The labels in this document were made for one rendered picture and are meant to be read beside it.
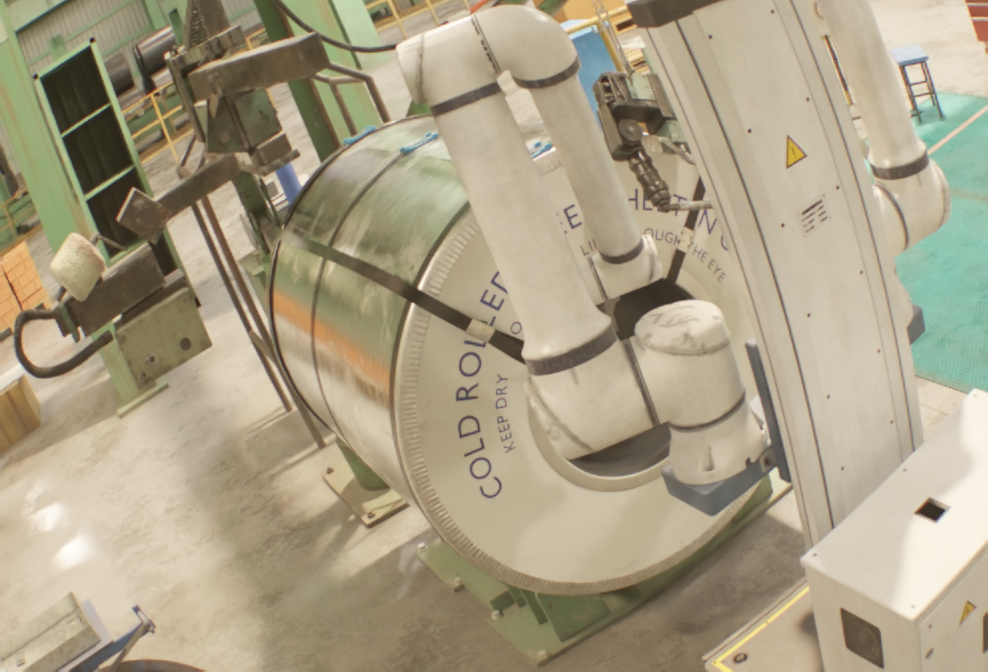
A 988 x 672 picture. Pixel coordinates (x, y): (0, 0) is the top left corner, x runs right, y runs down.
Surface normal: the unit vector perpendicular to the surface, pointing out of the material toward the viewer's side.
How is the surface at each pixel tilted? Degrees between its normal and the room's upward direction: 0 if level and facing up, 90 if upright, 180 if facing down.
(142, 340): 90
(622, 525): 90
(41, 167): 90
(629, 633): 0
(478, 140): 80
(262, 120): 90
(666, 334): 8
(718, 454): 68
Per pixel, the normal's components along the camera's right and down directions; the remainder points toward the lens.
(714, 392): 0.20, 0.32
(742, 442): 0.22, -0.12
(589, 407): -0.02, 0.23
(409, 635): -0.38, -0.85
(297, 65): -0.70, 0.52
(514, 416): 0.42, 0.20
